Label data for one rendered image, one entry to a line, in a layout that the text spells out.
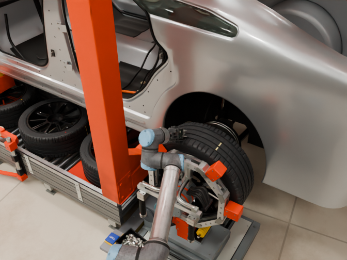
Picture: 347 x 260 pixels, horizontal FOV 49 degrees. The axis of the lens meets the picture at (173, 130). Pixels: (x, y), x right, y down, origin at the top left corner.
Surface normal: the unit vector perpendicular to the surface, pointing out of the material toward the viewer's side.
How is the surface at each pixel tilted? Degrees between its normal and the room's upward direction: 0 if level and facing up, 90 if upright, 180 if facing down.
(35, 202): 0
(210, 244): 0
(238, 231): 0
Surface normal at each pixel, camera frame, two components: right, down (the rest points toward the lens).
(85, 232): 0.00, -0.78
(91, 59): -0.54, 0.53
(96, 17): 0.84, 0.33
